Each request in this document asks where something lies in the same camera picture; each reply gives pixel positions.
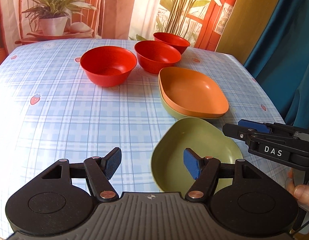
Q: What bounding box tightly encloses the green square plate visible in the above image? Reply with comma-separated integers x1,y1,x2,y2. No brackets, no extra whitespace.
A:
160,89,226,119
151,118,243,196

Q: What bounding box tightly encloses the orange square plate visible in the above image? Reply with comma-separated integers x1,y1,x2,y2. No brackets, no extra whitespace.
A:
158,67,229,119

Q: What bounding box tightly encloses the red bowl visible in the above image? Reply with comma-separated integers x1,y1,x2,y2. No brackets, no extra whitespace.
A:
153,32,190,54
134,40,182,74
80,46,137,87

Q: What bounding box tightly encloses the person's right hand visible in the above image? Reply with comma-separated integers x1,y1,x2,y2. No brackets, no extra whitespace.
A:
285,169,309,212

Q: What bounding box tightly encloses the teal blue curtain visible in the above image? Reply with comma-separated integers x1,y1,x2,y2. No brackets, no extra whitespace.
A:
244,0,309,129

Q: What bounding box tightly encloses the yellow curtain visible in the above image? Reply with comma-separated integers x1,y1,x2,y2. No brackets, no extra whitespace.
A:
215,0,279,64

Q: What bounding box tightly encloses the printed room backdrop cloth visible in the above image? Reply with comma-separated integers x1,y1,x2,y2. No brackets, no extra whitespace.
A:
0,0,236,64

